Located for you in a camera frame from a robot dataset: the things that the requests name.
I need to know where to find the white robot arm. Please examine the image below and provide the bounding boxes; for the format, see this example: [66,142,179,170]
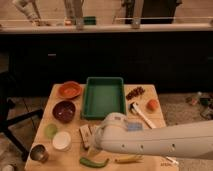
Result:
[90,113,213,160]

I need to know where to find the orange bowl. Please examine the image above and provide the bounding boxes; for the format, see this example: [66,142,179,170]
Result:
[58,81,82,99]

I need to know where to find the dark red bowl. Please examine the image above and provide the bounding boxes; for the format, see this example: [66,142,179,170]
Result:
[52,101,76,123]

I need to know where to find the green plastic tray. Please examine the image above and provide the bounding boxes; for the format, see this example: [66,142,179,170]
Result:
[81,77,126,120]

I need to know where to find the bunch of dark grapes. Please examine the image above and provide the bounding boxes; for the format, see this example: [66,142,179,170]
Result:
[126,86,145,100]

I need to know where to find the blue sponge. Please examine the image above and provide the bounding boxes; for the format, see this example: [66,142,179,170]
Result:
[127,122,143,131]

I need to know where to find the orange round fruit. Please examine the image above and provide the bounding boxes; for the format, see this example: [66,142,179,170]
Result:
[147,99,158,111]

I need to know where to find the brown rectangular block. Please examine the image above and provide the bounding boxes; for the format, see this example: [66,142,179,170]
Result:
[79,124,92,150]

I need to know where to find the small green cup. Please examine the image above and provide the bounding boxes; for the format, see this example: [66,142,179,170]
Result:
[44,124,58,139]

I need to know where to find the white round container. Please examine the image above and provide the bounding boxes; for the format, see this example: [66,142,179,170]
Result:
[52,131,71,151]

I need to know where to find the metal cup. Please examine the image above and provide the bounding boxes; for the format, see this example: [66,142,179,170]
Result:
[30,144,49,163]

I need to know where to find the black chair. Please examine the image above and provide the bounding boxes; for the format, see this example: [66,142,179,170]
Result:
[0,70,44,162]

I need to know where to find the metal fork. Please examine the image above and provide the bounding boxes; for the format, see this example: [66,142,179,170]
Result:
[166,157,179,166]

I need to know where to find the white handled utensil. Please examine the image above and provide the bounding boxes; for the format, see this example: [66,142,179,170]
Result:
[130,102,155,129]

